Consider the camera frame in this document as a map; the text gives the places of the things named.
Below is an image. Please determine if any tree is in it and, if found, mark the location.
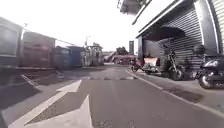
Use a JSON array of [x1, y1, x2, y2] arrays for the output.
[[115, 46, 130, 56]]

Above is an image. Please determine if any speed bump strip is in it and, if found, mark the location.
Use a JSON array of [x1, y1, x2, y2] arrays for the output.
[[57, 75, 138, 81]]

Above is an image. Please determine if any red scooter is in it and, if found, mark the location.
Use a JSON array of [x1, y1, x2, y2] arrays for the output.
[[130, 58, 143, 73]]

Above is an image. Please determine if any tall distant building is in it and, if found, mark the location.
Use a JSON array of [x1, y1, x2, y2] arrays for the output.
[[128, 40, 135, 56]]

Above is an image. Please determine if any pole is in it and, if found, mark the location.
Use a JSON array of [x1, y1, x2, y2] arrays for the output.
[[84, 35, 91, 48]]

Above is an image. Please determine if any vehicle with orange box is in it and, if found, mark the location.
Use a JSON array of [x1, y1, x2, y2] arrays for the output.
[[141, 56, 162, 75]]

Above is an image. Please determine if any black motorcycle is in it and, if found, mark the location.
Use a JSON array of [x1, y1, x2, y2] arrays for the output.
[[161, 45, 185, 82]]

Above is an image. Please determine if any row of low buildings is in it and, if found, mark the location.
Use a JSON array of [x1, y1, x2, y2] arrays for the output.
[[0, 16, 105, 72]]

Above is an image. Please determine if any building with roller shutters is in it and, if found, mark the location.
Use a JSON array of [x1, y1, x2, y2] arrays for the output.
[[117, 0, 224, 73]]

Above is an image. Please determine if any dark scooter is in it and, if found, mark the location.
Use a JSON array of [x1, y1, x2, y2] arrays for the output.
[[195, 56, 224, 90]]

